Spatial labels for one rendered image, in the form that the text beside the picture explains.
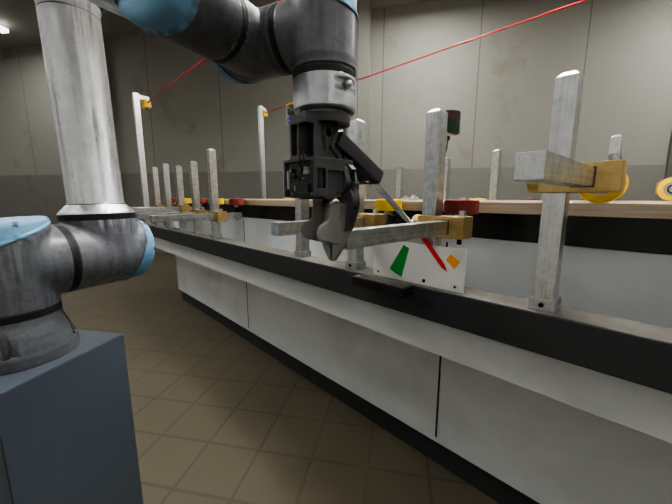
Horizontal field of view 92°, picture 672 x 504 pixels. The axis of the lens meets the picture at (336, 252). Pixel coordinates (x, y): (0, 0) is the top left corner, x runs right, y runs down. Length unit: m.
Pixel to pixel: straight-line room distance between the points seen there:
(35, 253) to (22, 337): 0.16
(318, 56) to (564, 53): 4.93
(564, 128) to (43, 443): 1.08
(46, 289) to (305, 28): 0.67
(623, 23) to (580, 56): 0.52
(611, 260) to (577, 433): 0.43
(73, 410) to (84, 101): 0.64
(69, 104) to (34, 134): 6.90
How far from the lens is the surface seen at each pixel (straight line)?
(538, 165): 0.41
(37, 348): 0.84
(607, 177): 0.69
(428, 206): 0.80
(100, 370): 0.89
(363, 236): 0.53
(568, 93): 0.73
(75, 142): 0.91
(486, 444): 1.20
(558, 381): 0.80
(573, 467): 1.12
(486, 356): 0.83
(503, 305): 0.73
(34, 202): 7.91
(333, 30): 0.49
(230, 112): 5.45
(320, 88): 0.47
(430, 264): 0.80
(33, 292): 0.83
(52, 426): 0.86
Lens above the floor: 0.91
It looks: 10 degrees down
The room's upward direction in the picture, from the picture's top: straight up
